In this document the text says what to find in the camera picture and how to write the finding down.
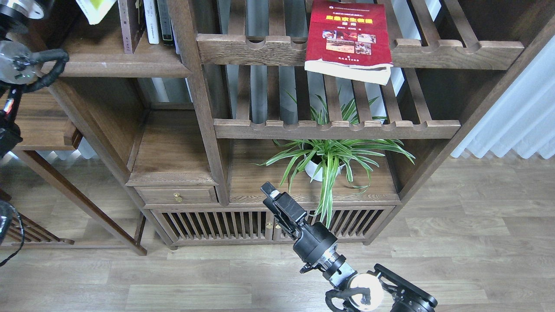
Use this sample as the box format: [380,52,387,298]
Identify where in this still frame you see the pale upright book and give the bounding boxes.
[168,0,180,55]

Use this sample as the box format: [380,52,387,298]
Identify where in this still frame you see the white plant pot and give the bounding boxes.
[305,157,345,182]

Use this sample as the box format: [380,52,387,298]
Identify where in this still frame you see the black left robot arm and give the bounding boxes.
[0,0,69,157]

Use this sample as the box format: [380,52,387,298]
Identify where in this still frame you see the red book with photos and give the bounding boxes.
[304,0,393,85]

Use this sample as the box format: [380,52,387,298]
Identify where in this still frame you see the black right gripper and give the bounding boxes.
[261,182,339,274]

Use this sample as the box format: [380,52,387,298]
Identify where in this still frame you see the white upright book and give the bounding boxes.
[143,0,160,44]

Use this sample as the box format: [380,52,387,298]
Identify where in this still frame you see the dark wooden bookshelf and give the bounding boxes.
[0,0,555,256]

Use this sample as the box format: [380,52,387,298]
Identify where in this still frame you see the yellow green book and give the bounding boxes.
[76,0,117,25]

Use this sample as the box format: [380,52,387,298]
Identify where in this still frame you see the dark upright book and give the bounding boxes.
[157,0,174,46]

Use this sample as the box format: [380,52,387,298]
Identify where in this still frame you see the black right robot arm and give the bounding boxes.
[261,182,438,312]

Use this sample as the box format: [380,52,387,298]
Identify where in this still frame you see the white curtain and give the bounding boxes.
[451,38,555,159]

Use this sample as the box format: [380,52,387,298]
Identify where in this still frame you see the brass drawer knob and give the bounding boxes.
[173,193,183,203]

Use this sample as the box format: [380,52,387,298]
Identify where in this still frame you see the maroon book white characters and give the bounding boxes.
[118,0,145,55]

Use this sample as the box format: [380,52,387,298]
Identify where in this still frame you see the green spider plant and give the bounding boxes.
[256,89,416,228]

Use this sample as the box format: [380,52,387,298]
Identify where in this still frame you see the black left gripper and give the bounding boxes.
[0,0,54,30]

